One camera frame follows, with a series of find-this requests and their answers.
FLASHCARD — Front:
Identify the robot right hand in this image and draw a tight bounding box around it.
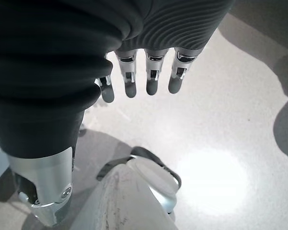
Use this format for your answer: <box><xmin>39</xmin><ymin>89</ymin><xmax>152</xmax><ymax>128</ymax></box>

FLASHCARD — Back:
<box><xmin>0</xmin><ymin>0</ymin><xmax>233</xmax><ymax>227</ymax></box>

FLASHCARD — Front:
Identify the white robot right leg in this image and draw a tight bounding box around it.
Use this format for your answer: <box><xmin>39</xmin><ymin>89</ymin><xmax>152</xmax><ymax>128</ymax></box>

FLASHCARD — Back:
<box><xmin>69</xmin><ymin>146</ymin><xmax>183</xmax><ymax>230</ymax></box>

